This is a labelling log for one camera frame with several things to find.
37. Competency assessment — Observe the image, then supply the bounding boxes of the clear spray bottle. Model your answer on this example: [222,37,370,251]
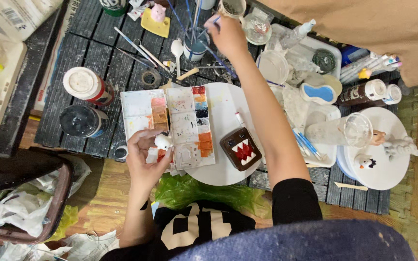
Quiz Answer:
[279,19,316,51]

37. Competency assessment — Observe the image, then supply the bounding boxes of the grey tape roll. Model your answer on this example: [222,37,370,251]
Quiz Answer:
[139,68,162,90]

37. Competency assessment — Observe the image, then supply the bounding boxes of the crumpled white paint tube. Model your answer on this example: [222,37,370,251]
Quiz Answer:
[127,1,156,21]

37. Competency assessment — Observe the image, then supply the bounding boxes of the tall clear plastic cup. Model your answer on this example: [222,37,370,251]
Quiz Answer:
[304,112,373,149]

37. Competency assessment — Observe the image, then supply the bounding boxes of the flat wooden stick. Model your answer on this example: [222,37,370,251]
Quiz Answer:
[334,181,369,191]

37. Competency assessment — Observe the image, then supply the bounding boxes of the white lidded red-label jar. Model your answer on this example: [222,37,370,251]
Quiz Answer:
[63,67,115,107]

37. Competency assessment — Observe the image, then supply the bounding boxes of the person's right hand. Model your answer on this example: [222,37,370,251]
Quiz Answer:
[204,14,249,61]

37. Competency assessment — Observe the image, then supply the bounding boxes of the white round turntable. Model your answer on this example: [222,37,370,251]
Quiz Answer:
[184,82,265,186]

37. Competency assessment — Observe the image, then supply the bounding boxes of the clear glass jar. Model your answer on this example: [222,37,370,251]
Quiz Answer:
[242,13,272,46]

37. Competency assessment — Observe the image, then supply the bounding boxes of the wooden handled tool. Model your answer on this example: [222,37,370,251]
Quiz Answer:
[176,67,200,81]

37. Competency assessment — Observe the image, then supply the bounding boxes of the grey handled paintbrush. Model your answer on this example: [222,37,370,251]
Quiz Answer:
[113,26,158,68]

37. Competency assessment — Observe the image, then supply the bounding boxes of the bunch of paintbrushes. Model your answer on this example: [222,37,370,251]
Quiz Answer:
[166,0,209,45]

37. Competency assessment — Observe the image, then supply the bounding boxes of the brown bottle white cap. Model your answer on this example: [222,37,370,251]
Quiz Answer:
[337,79,387,107]

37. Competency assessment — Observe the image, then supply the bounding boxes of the blue and white sponge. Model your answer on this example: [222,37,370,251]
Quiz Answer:
[299,82,338,105]

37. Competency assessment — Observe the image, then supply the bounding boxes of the blue packet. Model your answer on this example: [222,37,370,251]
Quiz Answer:
[341,45,371,67]

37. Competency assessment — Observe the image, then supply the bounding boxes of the black printed shirt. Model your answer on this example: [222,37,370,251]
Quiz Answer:
[99,178,323,261]

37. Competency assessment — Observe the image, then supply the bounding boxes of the white handled sculpting tool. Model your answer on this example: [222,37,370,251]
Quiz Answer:
[134,38,170,72]

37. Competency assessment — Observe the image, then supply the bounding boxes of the small white capped bottle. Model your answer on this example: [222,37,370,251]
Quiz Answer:
[382,84,403,106]

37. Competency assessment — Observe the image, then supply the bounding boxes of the white plastic bag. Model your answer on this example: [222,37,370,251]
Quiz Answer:
[0,0,64,43]

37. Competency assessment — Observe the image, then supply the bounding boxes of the white black bird figurine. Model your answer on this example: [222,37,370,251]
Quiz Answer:
[353,154,377,170]

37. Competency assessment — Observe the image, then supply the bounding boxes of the crumpled newspaper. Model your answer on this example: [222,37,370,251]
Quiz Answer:
[0,230,120,261]

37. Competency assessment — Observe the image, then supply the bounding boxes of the white blue-striped brush cup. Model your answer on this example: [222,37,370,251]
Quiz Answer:
[183,28,210,62]

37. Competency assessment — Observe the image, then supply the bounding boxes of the yellow sponge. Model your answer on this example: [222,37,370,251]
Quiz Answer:
[140,8,171,38]

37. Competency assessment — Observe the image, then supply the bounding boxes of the pile of white markers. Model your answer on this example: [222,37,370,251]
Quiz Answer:
[340,54,403,85]

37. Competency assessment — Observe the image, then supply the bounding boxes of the person's left hand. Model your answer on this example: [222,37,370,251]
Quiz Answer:
[126,129,176,191]

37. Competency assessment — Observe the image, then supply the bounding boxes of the green rimmed jar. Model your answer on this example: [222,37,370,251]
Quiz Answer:
[99,0,128,17]

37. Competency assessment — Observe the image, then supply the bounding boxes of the white shallow dish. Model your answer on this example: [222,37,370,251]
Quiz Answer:
[292,104,342,168]

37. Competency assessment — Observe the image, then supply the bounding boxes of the peach head figurine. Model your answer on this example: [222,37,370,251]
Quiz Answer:
[370,130,387,146]

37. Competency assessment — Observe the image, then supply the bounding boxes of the dark round lid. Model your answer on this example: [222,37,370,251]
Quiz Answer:
[312,49,337,74]

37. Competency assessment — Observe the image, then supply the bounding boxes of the white folding paint palette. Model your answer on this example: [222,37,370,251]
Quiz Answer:
[120,86,216,172]

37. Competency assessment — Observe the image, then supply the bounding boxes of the black slatted mat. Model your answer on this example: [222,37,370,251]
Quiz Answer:
[34,0,402,215]

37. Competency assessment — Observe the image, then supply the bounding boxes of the stained white mug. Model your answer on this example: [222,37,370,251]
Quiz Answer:
[218,0,247,21]

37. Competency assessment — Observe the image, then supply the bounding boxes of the black lidded paint jar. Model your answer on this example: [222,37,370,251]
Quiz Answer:
[60,105,110,138]

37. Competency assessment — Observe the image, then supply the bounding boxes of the bundle of blue sculpting tools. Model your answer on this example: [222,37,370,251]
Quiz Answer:
[292,128,323,161]

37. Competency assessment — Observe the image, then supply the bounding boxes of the green plastic bag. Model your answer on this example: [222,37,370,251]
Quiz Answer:
[155,173,272,219]

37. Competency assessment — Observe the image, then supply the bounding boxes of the small white clay figurine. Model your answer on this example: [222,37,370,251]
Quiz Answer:
[154,134,174,151]

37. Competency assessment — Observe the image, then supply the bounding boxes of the grey clay figurine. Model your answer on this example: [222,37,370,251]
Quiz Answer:
[382,136,418,162]

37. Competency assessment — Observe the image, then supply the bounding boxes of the white round plate stand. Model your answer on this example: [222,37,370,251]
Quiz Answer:
[336,107,411,191]

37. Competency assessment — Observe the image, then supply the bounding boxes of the brown square monster figurine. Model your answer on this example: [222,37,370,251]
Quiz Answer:
[219,127,263,172]

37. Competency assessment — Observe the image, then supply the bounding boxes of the long blue paintbrush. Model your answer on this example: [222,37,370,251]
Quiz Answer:
[199,40,239,80]

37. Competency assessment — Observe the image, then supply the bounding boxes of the metal scissors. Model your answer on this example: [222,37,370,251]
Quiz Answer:
[197,64,236,85]

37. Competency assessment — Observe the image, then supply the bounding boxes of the thin dark paintbrush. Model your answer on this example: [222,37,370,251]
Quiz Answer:
[115,46,175,80]

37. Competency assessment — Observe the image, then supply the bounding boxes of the white plastic tray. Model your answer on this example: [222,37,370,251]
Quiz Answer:
[264,23,343,81]

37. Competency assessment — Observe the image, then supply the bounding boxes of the brown trash bin with waste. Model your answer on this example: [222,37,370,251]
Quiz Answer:
[0,154,92,245]

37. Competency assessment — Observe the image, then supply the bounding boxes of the blue handled paintbrush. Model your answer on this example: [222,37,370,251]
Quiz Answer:
[197,15,221,39]

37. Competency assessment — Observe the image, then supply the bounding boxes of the beige cloth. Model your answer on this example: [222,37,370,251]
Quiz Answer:
[257,0,418,88]

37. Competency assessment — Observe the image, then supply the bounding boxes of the white plastic spoon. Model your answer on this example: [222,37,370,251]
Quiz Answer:
[171,39,184,77]

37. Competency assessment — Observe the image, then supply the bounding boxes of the blue speckled trouser leg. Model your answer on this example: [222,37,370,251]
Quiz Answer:
[169,219,416,261]

